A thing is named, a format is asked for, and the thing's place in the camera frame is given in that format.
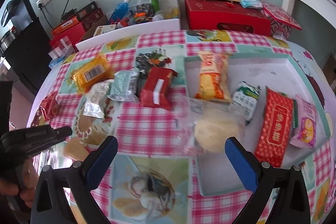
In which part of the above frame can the red patterned box lid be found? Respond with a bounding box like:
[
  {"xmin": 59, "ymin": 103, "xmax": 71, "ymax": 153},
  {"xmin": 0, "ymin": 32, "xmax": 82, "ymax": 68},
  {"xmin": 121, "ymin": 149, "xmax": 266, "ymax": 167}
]
[{"xmin": 261, "ymin": 2, "xmax": 302, "ymax": 30}]

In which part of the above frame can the clear plastic box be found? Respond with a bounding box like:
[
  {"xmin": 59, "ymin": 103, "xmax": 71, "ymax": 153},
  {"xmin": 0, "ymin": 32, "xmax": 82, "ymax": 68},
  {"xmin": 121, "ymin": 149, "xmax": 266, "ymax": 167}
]
[{"xmin": 49, "ymin": 36, "xmax": 76, "ymax": 60}]

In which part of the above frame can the large red gift box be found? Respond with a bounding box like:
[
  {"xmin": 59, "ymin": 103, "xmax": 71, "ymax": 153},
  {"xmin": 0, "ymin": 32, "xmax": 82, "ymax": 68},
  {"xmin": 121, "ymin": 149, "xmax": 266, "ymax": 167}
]
[{"xmin": 185, "ymin": 0, "xmax": 271, "ymax": 36}]

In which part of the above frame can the cardboard box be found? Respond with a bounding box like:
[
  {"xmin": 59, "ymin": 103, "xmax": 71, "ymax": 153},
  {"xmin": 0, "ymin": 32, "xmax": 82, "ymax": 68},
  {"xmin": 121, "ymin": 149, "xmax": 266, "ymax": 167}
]
[{"xmin": 81, "ymin": 0, "xmax": 185, "ymax": 38}]

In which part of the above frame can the white foam board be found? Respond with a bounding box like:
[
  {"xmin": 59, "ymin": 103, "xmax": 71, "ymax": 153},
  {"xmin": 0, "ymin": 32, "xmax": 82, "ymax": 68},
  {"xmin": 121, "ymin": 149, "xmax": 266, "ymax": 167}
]
[{"xmin": 76, "ymin": 18, "xmax": 181, "ymax": 51}]

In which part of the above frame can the red white-striped snack packet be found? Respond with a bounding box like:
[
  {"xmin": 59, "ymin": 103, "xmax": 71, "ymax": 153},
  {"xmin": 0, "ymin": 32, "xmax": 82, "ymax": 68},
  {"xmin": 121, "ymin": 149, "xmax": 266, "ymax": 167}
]
[{"xmin": 139, "ymin": 67, "xmax": 178, "ymax": 111}]

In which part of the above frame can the green silver snack packet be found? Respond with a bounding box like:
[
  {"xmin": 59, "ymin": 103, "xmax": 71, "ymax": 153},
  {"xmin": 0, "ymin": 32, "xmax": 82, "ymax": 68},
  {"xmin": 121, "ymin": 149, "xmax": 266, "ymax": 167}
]
[{"xmin": 107, "ymin": 70, "xmax": 139, "ymax": 102}]

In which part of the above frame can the blue white tissue box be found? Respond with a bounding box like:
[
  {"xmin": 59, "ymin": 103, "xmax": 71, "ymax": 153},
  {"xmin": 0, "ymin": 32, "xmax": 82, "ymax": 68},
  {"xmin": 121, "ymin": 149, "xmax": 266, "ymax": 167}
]
[{"xmin": 49, "ymin": 56, "xmax": 65, "ymax": 69}]

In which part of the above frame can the orange long box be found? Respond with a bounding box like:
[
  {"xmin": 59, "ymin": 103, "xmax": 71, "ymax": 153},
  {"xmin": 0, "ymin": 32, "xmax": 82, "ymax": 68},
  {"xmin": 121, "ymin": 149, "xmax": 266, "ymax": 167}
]
[{"xmin": 52, "ymin": 15, "xmax": 79, "ymax": 36}]

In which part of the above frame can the black cabinet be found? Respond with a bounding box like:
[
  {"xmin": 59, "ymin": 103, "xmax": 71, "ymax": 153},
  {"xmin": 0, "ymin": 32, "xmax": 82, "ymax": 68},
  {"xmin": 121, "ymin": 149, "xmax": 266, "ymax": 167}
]
[{"xmin": 0, "ymin": 0, "xmax": 53, "ymax": 98}]

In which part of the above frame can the pink snack packet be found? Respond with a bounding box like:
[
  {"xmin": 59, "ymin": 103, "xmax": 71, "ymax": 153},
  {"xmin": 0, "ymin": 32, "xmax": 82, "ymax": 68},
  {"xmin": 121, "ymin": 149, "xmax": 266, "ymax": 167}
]
[{"xmin": 290, "ymin": 94, "xmax": 317, "ymax": 149}]

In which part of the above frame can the light blue wipes pack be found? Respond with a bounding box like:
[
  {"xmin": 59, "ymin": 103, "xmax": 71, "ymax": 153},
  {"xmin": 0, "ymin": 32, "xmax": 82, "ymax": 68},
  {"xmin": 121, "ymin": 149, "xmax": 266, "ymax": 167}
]
[{"xmin": 240, "ymin": 0, "xmax": 263, "ymax": 9}]

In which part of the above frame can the red carton box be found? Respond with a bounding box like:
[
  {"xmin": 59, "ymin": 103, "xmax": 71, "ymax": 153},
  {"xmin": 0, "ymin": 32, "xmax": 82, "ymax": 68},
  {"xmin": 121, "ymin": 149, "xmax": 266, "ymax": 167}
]
[{"xmin": 49, "ymin": 23, "xmax": 86, "ymax": 48}]

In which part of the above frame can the colourful toy pile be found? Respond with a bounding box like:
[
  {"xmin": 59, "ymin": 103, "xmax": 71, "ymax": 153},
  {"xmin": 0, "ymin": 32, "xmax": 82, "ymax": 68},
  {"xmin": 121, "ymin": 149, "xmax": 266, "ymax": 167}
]
[{"xmin": 117, "ymin": 3, "xmax": 154, "ymax": 28}]

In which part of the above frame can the clear bag of buns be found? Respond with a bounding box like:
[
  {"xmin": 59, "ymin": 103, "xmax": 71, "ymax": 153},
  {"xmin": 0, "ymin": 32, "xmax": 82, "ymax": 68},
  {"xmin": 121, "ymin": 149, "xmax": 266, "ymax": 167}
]
[{"xmin": 177, "ymin": 97, "xmax": 246, "ymax": 156}]

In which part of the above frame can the person's left hand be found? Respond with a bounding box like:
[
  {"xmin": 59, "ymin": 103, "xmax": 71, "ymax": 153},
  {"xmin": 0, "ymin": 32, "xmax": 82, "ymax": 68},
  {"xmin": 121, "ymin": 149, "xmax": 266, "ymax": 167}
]
[{"xmin": 0, "ymin": 159, "xmax": 39, "ymax": 208}]

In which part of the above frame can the red patterned cake packet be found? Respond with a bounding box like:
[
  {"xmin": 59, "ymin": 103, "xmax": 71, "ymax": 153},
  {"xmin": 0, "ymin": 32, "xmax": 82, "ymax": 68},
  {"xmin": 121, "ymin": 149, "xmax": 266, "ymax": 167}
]
[{"xmin": 255, "ymin": 87, "xmax": 294, "ymax": 168}]

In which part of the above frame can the beige orange chips packet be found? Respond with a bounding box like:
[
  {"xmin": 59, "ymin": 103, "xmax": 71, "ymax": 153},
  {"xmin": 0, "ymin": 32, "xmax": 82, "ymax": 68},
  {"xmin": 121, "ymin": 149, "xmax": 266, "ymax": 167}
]
[{"xmin": 194, "ymin": 51, "xmax": 232, "ymax": 103}]

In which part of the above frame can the teal rimmed white tray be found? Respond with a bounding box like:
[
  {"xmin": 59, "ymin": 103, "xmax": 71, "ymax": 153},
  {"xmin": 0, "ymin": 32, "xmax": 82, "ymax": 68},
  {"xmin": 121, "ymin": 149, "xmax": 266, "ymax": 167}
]
[{"xmin": 197, "ymin": 53, "xmax": 330, "ymax": 197}]

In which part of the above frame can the orange cake snack packet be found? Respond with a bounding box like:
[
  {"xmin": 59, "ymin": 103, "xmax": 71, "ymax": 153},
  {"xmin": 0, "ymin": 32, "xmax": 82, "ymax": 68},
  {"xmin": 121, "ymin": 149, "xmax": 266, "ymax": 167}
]
[{"xmin": 71, "ymin": 55, "xmax": 114, "ymax": 93}]

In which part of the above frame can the white card box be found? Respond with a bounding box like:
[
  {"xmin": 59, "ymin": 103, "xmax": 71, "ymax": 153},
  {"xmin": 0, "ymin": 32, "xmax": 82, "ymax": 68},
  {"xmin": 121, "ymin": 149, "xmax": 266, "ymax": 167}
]
[{"xmin": 93, "ymin": 24, "xmax": 116, "ymax": 37}]

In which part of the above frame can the white printed snack packet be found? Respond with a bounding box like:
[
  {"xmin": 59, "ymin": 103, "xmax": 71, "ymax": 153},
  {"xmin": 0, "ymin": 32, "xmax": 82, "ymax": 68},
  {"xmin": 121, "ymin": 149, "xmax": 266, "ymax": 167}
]
[{"xmin": 83, "ymin": 80, "xmax": 113, "ymax": 119}]

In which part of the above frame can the pink checked tablecloth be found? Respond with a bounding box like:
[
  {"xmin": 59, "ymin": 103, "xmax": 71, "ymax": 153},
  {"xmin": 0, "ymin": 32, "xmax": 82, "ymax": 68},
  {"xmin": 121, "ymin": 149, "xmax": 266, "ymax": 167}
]
[{"xmin": 31, "ymin": 31, "xmax": 335, "ymax": 223}]

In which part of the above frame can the blue water bottle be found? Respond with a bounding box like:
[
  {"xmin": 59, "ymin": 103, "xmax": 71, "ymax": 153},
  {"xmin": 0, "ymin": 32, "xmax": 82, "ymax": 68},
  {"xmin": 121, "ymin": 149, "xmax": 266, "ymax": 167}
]
[{"xmin": 109, "ymin": 0, "xmax": 130, "ymax": 24}]

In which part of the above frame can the red triangular snack packet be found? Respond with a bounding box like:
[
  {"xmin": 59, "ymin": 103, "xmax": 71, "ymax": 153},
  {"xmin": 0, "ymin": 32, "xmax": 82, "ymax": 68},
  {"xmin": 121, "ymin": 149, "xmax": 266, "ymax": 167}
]
[{"xmin": 31, "ymin": 92, "xmax": 59, "ymax": 127}]

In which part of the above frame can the green white small packet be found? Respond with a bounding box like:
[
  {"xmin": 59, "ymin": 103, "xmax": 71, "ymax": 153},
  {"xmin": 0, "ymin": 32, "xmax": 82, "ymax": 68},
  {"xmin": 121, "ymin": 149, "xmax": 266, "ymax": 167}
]
[{"xmin": 232, "ymin": 81, "xmax": 261, "ymax": 124}]

